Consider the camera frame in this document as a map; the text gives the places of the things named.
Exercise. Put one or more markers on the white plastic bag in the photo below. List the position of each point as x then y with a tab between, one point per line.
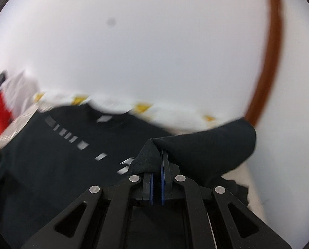
19	90

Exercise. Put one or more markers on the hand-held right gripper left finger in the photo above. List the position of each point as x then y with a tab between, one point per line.
151	188

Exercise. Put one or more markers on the brown wooden door frame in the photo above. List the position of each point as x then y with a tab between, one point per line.
272	44

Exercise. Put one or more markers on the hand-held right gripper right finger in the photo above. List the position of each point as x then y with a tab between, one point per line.
163	184

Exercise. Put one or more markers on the white pillow with yellow pattern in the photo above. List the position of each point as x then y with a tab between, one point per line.
170	116

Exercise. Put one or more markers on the black t-shirt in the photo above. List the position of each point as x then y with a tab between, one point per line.
53	173

